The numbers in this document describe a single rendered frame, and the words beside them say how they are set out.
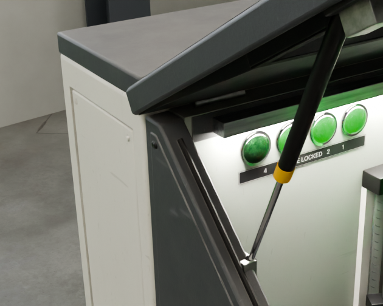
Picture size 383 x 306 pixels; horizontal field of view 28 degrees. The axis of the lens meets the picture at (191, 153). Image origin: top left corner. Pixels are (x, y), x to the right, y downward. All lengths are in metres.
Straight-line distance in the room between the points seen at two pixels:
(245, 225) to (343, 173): 0.18
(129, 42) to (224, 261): 0.39
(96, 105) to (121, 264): 0.25
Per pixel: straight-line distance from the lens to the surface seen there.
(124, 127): 1.05
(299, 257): 1.20
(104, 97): 1.09
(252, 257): 0.91
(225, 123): 0.97
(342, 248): 1.26
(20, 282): 3.36
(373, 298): 1.25
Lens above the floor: 1.81
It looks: 24 degrees down
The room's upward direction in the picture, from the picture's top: 2 degrees counter-clockwise
